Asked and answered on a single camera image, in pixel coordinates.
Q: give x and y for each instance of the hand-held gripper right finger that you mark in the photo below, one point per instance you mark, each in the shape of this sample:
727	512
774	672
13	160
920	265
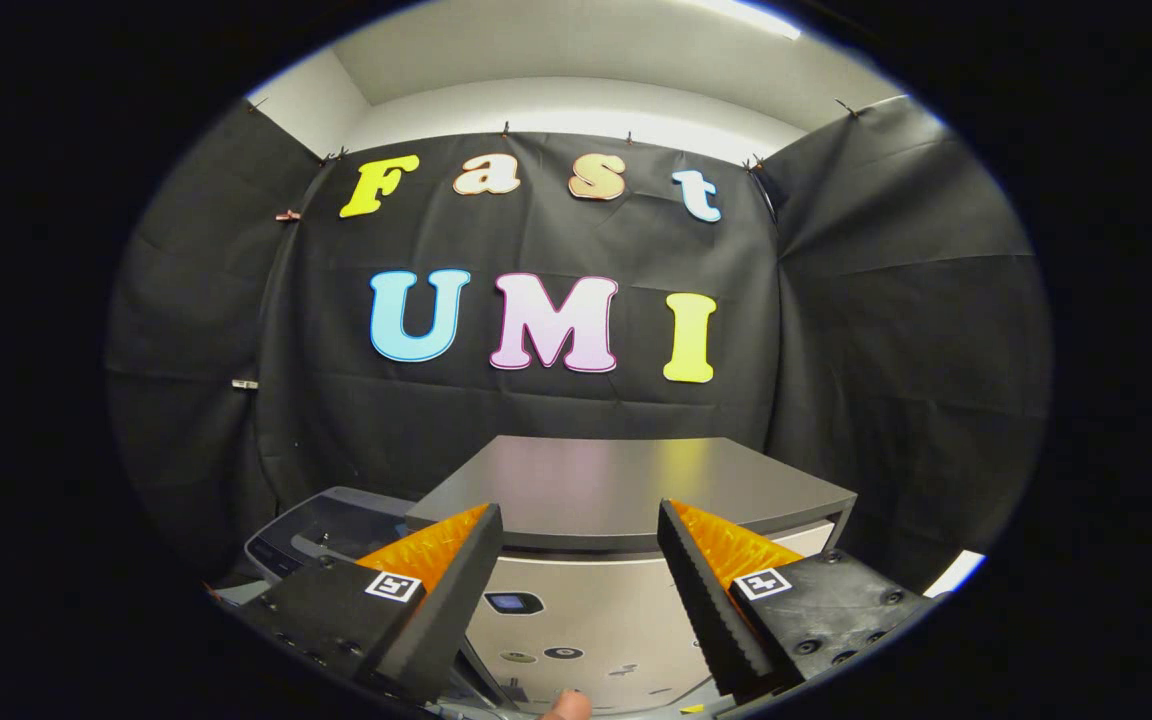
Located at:
711	610

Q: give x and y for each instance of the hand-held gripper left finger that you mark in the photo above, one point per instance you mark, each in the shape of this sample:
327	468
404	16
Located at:
451	610

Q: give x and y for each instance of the grey cabinet with beige door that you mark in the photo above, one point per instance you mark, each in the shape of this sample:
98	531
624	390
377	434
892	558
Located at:
616	480

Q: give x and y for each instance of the white panel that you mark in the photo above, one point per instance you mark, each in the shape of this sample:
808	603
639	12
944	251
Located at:
958	572

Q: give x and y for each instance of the black backdrop cloth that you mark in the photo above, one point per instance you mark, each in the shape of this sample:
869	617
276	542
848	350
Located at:
856	320

